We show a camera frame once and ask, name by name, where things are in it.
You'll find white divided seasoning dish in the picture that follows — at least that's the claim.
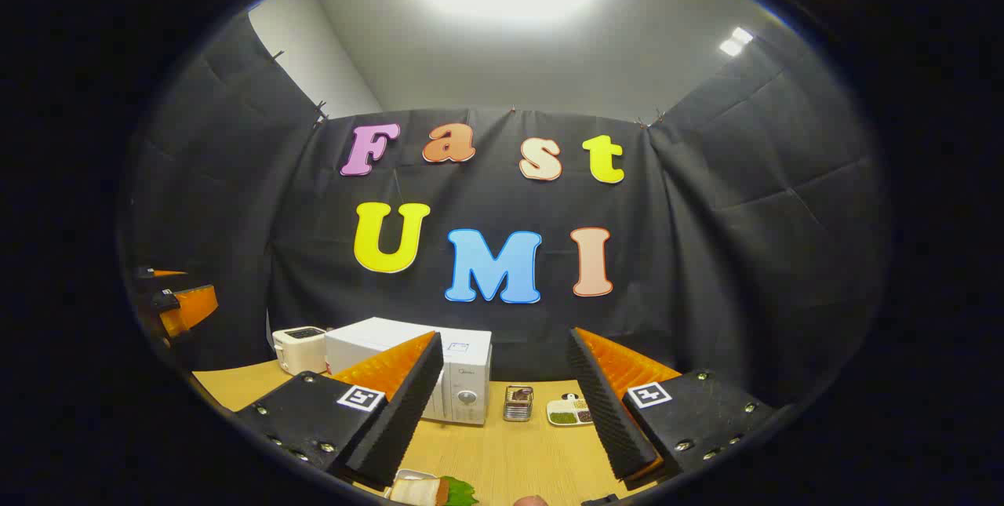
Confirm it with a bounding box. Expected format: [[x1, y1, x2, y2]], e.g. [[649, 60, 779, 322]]
[[547, 393, 595, 427]]

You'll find black backdrop cloth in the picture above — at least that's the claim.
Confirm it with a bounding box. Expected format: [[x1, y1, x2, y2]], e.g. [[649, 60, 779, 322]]
[[125, 12, 891, 413]]

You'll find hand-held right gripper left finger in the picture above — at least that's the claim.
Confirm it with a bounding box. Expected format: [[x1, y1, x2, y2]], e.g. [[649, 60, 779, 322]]
[[235, 331, 445, 489]]

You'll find white toaster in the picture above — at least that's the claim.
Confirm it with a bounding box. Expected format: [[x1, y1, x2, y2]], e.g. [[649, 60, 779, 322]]
[[272, 326, 328, 376]]

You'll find metal utensil holder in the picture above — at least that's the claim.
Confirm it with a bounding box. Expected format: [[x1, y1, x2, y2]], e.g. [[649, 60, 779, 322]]
[[503, 385, 535, 422]]

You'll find small ceiling light panel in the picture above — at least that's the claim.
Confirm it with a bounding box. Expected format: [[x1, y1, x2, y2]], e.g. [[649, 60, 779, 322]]
[[718, 26, 755, 58]]

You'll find white microwave oven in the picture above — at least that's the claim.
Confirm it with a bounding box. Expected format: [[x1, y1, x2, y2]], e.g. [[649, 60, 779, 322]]
[[325, 317, 493, 426]]

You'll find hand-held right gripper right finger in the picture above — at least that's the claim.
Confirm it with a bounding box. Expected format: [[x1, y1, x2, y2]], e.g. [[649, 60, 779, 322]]
[[567, 327, 775, 482]]

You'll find sandwich with lettuce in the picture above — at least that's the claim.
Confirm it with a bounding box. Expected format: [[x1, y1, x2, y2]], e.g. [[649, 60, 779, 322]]
[[390, 476, 480, 506]]

